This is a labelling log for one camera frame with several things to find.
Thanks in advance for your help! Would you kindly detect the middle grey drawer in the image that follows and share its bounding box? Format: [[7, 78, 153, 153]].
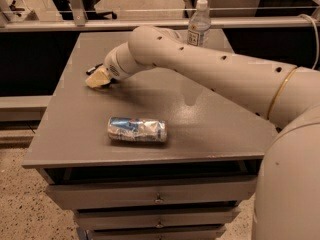
[[75, 207, 240, 230]]

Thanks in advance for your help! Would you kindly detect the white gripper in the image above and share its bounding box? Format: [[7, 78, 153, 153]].
[[85, 43, 147, 88]]

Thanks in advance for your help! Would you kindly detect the dark blue rxbar wrapper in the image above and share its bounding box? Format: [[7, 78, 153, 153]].
[[86, 63, 103, 76]]

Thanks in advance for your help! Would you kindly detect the bottom grey drawer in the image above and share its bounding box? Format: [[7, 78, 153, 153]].
[[91, 225, 225, 240]]

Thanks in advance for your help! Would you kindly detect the top grey drawer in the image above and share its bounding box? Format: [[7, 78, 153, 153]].
[[46, 176, 256, 210]]

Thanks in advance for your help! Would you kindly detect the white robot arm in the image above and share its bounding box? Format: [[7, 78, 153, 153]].
[[86, 26, 320, 240]]

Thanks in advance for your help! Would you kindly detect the clear plastic water bottle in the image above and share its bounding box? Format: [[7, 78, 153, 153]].
[[187, 0, 211, 47]]

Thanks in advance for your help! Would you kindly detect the metal railing frame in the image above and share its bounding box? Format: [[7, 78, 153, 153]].
[[0, 0, 319, 32]]

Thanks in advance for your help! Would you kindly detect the grey drawer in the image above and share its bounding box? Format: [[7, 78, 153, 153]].
[[75, 207, 240, 230], [46, 176, 256, 210], [91, 225, 225, 240]]

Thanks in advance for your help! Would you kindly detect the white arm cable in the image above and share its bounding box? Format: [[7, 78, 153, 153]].
[[297, 13, 320, 71]]

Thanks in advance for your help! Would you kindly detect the crushed blue silver can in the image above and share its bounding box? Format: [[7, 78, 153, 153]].
[[107, 117, 167, 143]]

